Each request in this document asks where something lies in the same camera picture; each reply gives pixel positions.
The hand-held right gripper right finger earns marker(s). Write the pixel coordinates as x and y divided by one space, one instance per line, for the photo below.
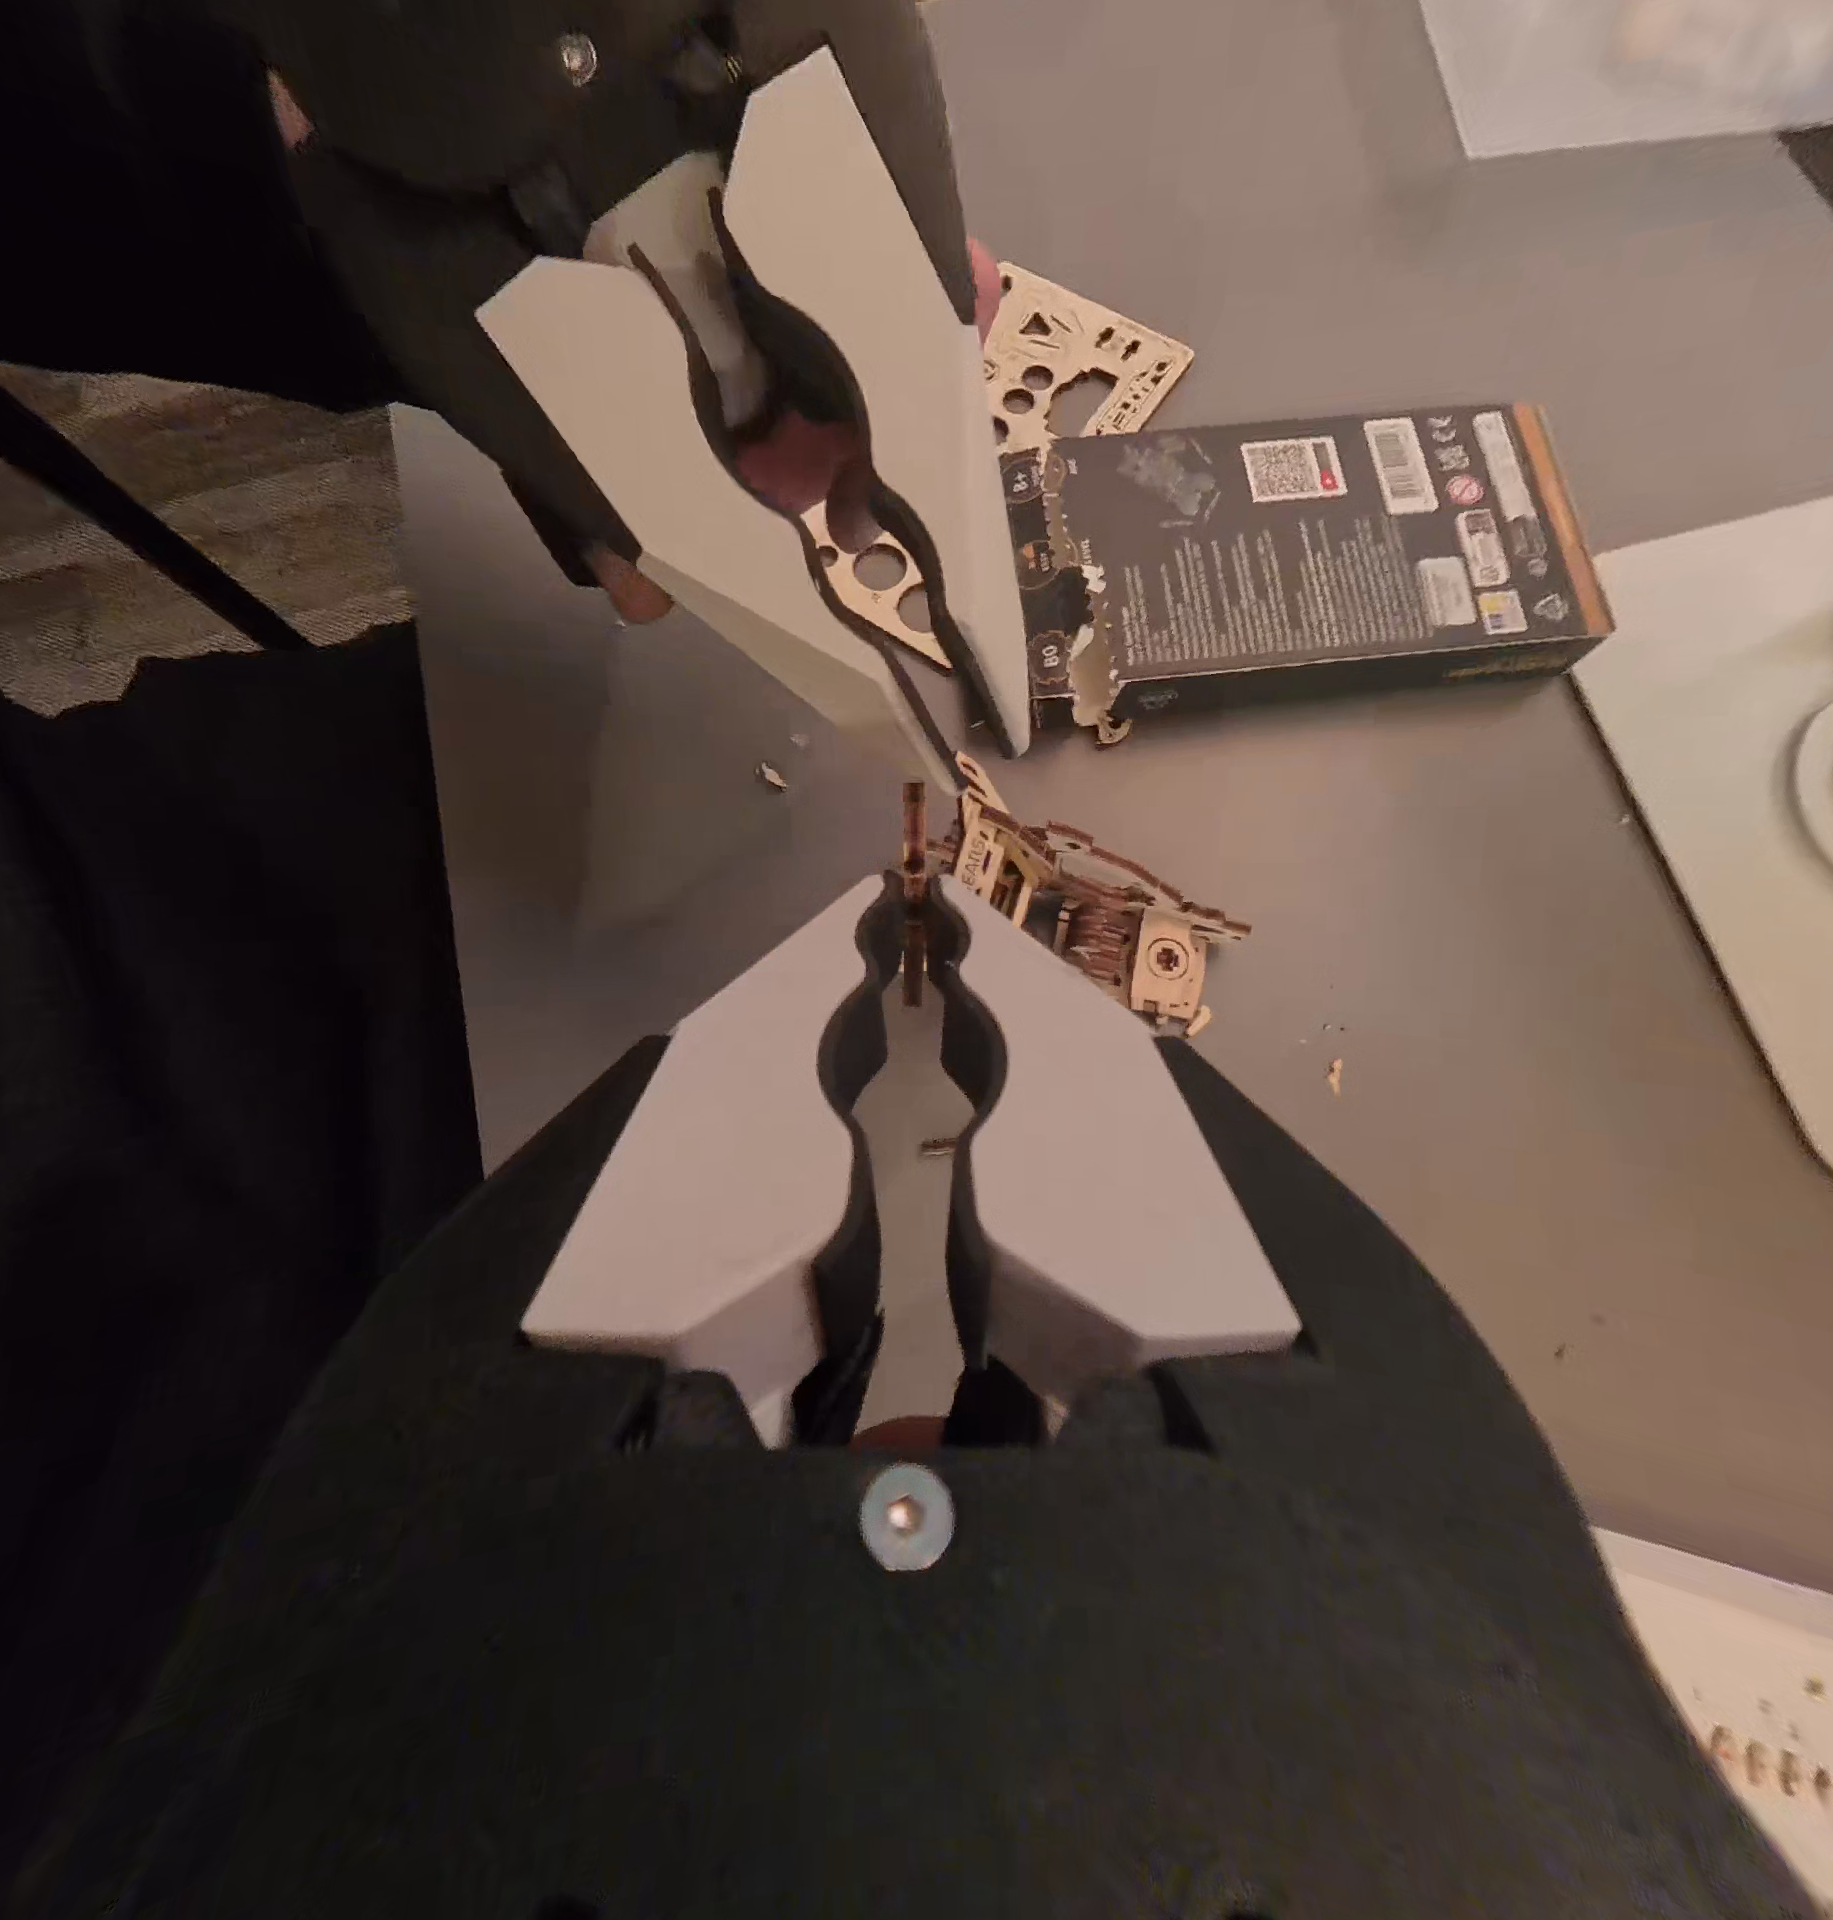
1141 1200

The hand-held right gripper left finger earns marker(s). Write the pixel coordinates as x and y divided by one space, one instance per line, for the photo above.
690 1200

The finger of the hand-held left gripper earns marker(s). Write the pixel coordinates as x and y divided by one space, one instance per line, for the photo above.
630 405
885 286

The wooden model frame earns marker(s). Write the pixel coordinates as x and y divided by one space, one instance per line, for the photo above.
1096 931

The dark wooden axle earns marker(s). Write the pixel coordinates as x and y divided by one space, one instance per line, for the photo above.
913 885

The punched wooden parts sheet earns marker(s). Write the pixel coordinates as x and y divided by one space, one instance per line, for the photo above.
1081 360

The black model kit box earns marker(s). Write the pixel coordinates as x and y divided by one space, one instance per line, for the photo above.
1307 556

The person's left hand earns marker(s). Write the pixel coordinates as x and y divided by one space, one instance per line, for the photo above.
796 458

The black metal pole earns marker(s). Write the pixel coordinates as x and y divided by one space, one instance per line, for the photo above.
120 502

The white document stand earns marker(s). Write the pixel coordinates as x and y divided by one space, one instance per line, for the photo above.
1726 840

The folded instruction booklet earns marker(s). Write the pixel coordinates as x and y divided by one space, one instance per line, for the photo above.
1756 1696

